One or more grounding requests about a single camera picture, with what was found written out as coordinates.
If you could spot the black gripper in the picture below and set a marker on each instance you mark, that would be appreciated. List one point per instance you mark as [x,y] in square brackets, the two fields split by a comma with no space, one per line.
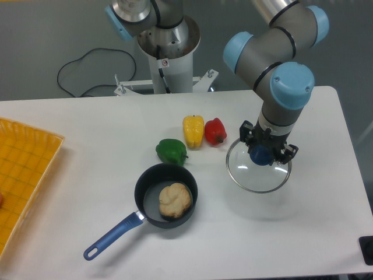
[264,145]

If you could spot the glass pot lid blue knob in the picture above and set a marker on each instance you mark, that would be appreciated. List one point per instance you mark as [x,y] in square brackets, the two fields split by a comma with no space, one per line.
[252,177]

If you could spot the dark pot blue handle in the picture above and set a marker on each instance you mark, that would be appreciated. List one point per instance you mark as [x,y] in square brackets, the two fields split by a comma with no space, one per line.
[146,195]

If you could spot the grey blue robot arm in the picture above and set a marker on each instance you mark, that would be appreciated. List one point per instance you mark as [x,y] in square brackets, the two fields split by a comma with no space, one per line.
[266,63]

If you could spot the red bell pepper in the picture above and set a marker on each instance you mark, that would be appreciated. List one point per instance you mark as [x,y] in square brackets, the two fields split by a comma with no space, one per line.
[215,132]

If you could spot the yellow bell pepper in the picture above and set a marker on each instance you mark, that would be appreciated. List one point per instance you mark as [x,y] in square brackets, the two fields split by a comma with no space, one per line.
[193,129]

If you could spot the green bell pepper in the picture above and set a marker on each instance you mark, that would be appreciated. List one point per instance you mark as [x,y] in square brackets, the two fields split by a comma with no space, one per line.
[172,151]

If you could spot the beige bread roll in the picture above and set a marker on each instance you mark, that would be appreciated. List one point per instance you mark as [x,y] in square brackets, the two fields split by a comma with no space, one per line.
[174,200]

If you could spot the black device at table edge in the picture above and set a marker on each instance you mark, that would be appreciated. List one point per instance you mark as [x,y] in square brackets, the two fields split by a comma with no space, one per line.
[366,246]

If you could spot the yellow plastic basket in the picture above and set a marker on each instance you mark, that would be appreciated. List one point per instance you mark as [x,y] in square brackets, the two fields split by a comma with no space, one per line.
[27,154]

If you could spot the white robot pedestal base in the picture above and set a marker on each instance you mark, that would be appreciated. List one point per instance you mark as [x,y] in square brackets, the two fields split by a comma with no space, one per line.
[170,56]

